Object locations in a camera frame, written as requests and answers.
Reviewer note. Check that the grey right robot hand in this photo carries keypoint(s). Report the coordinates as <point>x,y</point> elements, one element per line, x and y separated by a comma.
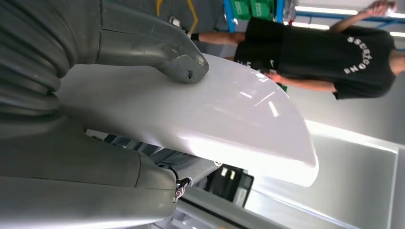
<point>63,177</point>

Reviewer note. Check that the blue metal shelf rack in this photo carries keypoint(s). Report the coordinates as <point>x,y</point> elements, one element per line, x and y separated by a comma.
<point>228,15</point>

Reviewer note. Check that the black box appliance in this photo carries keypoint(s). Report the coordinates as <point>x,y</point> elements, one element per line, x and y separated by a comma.
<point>218,189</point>

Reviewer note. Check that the yellow floor tape square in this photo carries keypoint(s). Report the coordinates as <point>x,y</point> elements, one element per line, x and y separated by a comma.
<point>191,8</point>

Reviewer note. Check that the green plastic crate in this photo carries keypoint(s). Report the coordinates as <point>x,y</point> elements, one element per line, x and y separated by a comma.
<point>242,9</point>
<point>262,9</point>

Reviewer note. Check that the person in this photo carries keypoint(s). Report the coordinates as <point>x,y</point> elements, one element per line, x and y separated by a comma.
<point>316,53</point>

